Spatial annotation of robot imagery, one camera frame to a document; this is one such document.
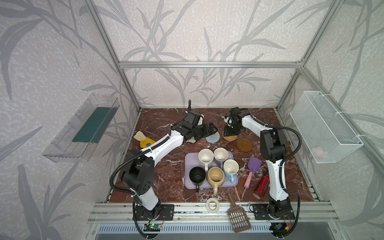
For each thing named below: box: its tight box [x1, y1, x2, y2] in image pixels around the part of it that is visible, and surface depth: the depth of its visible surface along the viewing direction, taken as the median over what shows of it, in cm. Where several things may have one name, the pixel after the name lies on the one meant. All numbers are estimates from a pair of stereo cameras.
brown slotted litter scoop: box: [227, 190, 252, 234], surface depth 74 cm
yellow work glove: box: [133, 131, 157, 149], surface depth 101 cm
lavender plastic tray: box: [184, 151, 239, 189], surface depth 84 cm
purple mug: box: [213, 147, 229, 169], surface depth 89 cm
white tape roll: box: [205, 197, 220, 214], surface depth 77 cm
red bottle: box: [255, 174, 270, 197], surface depth 80 cm
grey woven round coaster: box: [205, 131, 220, 144], surface depth 104 cm
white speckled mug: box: [198, 148, 214, 173], surface depth 88 cm
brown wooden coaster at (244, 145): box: [236, 138, 254, 153], surface depth 101 cm
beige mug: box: [207, 166, 225, 195], surface depth 80 cm
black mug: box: [189, 166, 206, 193], surface depth 80 cm
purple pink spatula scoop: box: [244, 156, 263, 189], surface depth 91 cm
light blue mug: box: [223, 159, 240, 184], surface depth 82 cm
